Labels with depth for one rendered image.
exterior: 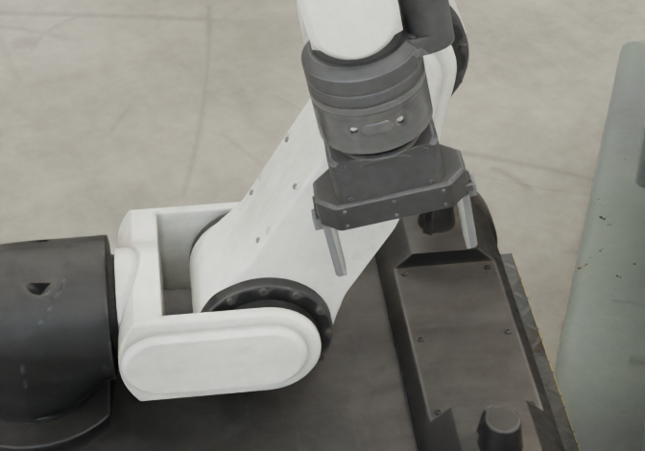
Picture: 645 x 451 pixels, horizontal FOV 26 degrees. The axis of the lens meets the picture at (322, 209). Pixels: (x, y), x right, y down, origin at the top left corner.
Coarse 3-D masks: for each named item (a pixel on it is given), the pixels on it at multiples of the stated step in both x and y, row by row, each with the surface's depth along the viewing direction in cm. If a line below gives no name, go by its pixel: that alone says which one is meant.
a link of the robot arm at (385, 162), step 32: (416, 96) 102; (320, 128) 105; (352, 128) 102; (384, 128) 101; (416, 128) 103; (352, 160) 105; (384, 160) 105; (416, 160) 106; (448, 160) 109; (320, 192) 109; (352, 192) 107; (384, 192) 107; (416, 192) 107; (448, 192) 108; (352, 224) 109
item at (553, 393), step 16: (512, 256) 196; (512, 272) 193; (512, 288) 191; (528, 304) 188; (528, 320) 186; (528, 336) 183; (544, 352) 181; (544, 368) 179; (544, 384) 177; (560, 400) 175; (560, 416) 173; (560, 432) 171; (576, 448) 169
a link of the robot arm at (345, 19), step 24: (312, 0) 93; (336, 0) 93; (360, 0) 93; (384, 0) 93; (312, 24) 94; (336, 24) 94; (360, 24) 94; (384, 24) 94; (336, 48) 95; (360, 48) 95
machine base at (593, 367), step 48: (624, 48) 274; (624, 96) 260; (624, 144) 249; (624, 192) 238; (624, 240) 229; (576, 288) 221; (624, 288) 220; (576, 336) 212; (624, 336) 212; (576, 384) 204; (624, 384) 204; (576, 432) 197; (624, 432) 197
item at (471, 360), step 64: (0, 256) 142; (64, 256) 142; (384, 256) 168; (448, 256) 165; (0, 320) 139; (64, 320) 139; (384, 320) 162; (448, 320) 159; (512, 320) 159; (0, 384) 143; (64, 384) 143; (320, 384) 154; (384, 384) 154; (448, 384) 151; (512, 384) 151; (0, 448) 145; (64, 448) 146; (128, 448) 147; (192, 448) 147; (256, 448) 147; (320, 448) 147; (384, 448) 147; (448, 448) 143; (512, 448) 140
